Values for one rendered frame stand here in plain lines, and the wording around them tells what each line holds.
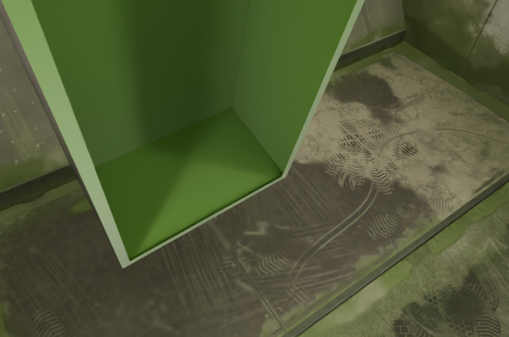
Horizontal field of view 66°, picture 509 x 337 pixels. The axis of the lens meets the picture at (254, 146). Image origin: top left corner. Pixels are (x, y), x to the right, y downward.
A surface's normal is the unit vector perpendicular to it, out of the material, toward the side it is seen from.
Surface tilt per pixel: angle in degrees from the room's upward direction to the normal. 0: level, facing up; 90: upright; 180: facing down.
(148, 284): 0
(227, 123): 12
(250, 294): 0
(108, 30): 102
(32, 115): 57
